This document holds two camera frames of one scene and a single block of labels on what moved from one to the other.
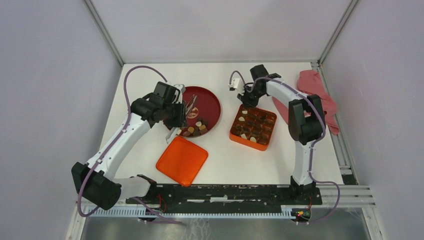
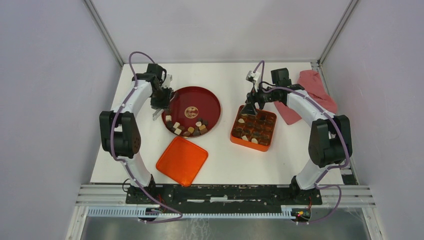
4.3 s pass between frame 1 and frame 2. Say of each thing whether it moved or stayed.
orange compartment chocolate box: stayed
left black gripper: moved
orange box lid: stayed
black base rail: stayed
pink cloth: stayed
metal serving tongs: moved
